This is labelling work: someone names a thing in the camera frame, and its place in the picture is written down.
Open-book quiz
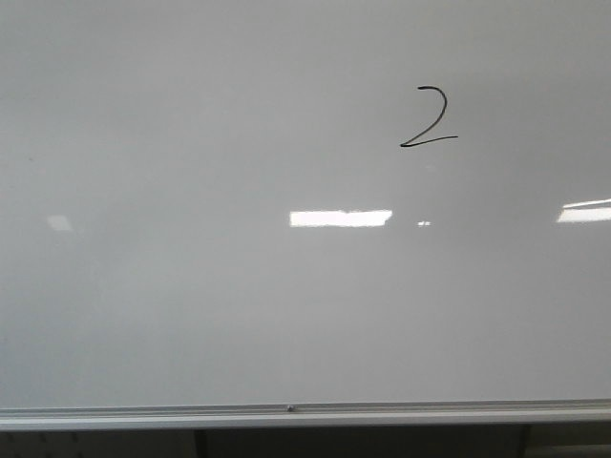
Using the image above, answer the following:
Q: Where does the white whiteboard with aluminium frame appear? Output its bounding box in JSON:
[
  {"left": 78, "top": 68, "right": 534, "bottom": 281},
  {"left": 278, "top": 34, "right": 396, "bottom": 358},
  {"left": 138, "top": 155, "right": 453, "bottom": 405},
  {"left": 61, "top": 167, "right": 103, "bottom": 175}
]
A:
[{"left": 1, "top": 1, "right": 610, "bottom": 431}]

